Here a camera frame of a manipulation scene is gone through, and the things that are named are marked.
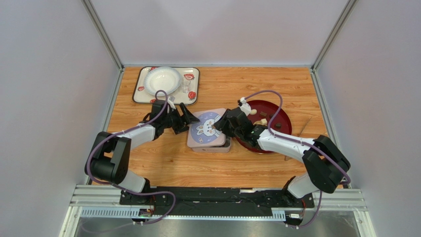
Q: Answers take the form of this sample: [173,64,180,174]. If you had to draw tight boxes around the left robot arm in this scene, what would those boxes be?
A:
[84,100,200,194]

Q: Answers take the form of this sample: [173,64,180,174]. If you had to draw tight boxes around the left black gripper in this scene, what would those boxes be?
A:
[162,103,200,135]

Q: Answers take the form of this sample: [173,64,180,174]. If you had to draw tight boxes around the small clear glass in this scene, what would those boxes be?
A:
[180,80,191,93]

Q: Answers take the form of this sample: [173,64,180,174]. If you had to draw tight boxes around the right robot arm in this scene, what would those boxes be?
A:
[214,108,351,198]

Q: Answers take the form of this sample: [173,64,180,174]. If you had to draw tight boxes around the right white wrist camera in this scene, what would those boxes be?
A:
[238,97,252,116]

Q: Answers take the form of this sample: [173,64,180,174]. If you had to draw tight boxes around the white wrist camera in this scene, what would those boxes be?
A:
[238,97,252,116]
[167,96,176,110]

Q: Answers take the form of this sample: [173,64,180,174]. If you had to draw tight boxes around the strawberry pattern square tray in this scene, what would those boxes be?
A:
[132,67,200,105]

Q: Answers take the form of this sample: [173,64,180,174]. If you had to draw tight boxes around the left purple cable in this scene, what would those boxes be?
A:
[84,90,176,226]

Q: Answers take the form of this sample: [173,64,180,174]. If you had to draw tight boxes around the white ceramic bowl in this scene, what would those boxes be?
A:
[143,67,182,96]

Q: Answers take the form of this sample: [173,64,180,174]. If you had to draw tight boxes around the metal tongs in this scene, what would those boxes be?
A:
[284,117,313,161]

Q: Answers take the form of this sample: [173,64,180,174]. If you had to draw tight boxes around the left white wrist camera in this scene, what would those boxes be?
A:
[167,96,176,110]

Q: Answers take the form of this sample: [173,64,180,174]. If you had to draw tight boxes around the silver tin lid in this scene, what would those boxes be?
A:
[187,108,226,149]

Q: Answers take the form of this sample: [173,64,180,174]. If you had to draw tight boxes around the square chocolate tin box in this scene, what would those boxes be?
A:
[191,138,232,153]

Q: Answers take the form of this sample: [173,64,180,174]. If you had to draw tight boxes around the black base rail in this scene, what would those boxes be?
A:
[119,186,316,225]

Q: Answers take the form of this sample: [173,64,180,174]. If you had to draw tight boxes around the red round plate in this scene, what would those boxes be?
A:
[236,100,293,154]

